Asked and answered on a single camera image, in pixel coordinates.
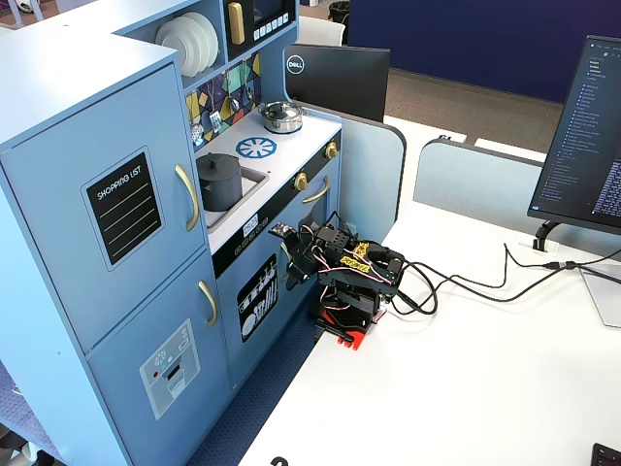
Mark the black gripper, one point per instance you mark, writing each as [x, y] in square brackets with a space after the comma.
[297, 260]

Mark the gray round lid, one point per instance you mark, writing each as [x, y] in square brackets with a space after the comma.
[218, 164]

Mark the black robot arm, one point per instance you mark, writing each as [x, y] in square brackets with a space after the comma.
[359, 272]

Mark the red and black robot base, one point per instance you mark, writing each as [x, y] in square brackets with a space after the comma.
[351, 330]

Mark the steel pot with lid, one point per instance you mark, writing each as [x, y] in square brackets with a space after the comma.
[281, 121]

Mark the gold stove knob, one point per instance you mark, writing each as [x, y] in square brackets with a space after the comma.
[332, 150]
[301, 181]

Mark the gray cooking pot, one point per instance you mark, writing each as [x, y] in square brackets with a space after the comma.
[220, 191]

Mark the light blue desk divider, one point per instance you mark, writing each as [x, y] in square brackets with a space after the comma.
[475, 184]
[369, 170]

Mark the steel slotted spatula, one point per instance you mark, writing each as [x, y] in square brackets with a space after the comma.
[215, 121]

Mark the steel slotted skimmer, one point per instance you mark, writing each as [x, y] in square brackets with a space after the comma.
[196, 132]

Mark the steel ladle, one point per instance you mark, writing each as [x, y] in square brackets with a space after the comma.
[235, 103]

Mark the black Dell monitor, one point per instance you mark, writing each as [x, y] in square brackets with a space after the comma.
[339, 77]

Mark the white chair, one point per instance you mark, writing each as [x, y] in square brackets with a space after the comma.
[320, 30]

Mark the white toy plate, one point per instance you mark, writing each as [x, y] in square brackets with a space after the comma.
[203, 41]
[177, 48]
[213, 36]

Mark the blue toy kitchen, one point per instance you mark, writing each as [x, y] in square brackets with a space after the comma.
[73, 121]

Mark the monitor with lit screen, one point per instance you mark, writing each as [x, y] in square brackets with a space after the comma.
[582, 145]

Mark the black keyboard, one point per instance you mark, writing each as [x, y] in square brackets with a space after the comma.
[607, 456]

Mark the small wrist camera board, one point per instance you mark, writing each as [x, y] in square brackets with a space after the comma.
[281, 230]

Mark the clear monitor base plate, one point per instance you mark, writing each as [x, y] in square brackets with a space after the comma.
[604, 296]

